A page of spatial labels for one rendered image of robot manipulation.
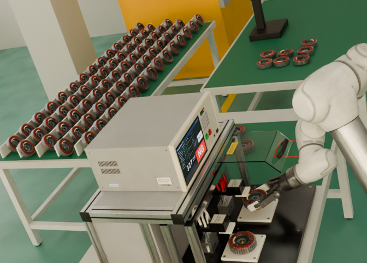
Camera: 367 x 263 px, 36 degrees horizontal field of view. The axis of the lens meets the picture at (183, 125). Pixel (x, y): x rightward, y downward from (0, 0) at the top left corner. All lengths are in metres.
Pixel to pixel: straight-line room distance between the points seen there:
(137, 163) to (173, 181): 0.15
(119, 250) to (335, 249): 1.53
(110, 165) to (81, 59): 4.03
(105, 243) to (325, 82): 1.11
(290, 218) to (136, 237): 0.67
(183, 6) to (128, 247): 3.87
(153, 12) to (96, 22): 2.74
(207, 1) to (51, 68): 1.84
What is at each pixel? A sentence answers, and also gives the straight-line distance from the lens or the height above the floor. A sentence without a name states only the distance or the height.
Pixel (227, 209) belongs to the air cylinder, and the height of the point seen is 0.81.
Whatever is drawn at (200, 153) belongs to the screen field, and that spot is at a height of 1.16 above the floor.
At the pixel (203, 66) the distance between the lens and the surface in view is 6.00.
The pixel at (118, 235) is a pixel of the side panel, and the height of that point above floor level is 0.99.
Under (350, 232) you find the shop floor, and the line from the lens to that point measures 3.53.
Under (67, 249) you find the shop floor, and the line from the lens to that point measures 4.09.
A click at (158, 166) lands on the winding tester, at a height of 1.23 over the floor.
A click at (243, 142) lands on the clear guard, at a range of 2.44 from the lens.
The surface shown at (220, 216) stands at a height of 0.92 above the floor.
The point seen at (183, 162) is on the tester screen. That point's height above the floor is 1.22.
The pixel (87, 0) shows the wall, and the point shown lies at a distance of 8.55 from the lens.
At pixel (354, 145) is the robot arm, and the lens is 1.77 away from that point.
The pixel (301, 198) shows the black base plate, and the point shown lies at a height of 0.77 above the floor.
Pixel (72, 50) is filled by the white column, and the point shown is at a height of 0.64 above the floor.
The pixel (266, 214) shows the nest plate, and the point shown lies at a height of 0.78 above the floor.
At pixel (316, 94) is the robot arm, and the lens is 1.70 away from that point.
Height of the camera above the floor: 2.27
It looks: 26 degrees down
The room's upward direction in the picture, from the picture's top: 16 degrees counter-clockwise
